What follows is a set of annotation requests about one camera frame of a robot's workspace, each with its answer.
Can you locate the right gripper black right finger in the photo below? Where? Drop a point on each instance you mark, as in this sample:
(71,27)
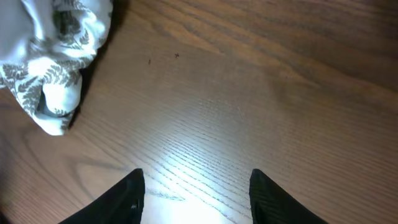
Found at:
(271,204)

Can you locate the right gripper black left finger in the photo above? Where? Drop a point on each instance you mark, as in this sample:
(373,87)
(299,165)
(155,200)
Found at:
(123,203)

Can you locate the white fern-print dress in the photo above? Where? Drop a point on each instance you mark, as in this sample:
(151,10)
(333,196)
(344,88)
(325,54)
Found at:
(44,46)

